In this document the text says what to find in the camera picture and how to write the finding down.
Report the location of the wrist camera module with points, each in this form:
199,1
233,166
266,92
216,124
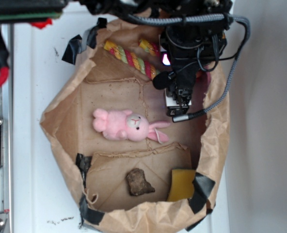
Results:
173,108

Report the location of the pink plush bunny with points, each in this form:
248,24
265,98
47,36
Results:
120,125

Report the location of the black foam microphone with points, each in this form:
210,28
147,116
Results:
164,80

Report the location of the yellow sponge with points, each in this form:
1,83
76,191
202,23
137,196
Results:
181,184

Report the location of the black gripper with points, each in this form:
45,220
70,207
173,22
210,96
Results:
190,50

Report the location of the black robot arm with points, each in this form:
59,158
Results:
206,14

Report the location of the aluminium frame rail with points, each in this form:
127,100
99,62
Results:
6,61

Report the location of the brown paper bag box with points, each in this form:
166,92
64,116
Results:
95,168

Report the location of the multicolored twisted rope toy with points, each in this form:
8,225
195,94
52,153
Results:
131,59

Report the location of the green circuit board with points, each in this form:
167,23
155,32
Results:
12,11

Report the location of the brown rock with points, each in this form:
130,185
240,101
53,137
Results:
137,183

